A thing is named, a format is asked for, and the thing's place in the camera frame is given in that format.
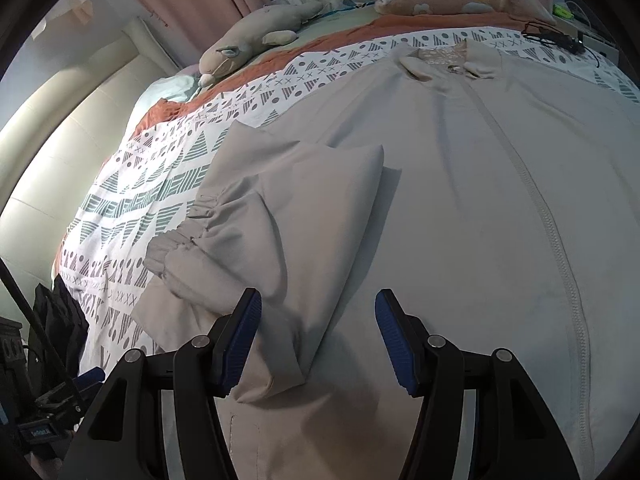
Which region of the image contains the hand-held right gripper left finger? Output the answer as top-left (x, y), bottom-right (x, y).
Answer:
top-left (60, 287), bottom-right (263, 480)

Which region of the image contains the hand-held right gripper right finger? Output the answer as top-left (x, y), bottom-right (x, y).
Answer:
top-left (374, 288), bottom-right (588, 480)

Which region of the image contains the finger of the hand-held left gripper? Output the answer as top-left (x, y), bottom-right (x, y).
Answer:
top-left (75, 367), bottom-right (107, 391)

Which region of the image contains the beige zip jacket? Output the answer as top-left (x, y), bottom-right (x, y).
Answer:
top-left (132, 40), bottom-right (640, 480)

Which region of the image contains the black bag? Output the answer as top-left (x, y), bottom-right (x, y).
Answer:
top-left (27, 275), bottom-right (91, 386)

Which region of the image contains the white patterned blanket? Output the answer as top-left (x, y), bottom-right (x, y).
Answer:
top-left (52, 25), bottom-right (640, 376)

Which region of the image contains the cream padded headboard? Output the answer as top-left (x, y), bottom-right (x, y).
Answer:
top-left (0, 17), bottom-right (186, 221)

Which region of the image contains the pale pillow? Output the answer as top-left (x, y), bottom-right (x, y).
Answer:
top-left (147, 74), bottom-right (203, 105)

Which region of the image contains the grey plush toy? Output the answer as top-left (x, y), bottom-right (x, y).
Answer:
top-left (199, 0), bottom-right (326, 86)

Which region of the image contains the orange bed sheet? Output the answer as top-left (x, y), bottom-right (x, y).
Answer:
top-left (132, 10), bottom-right (526, 136)

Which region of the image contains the white drawer box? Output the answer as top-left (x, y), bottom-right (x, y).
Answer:
top-left (582, 25), bottom-right (623, 61)

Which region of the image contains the black charger cable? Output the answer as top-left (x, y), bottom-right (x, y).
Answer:
top-left (520, 17), bottom-right (601, 68)

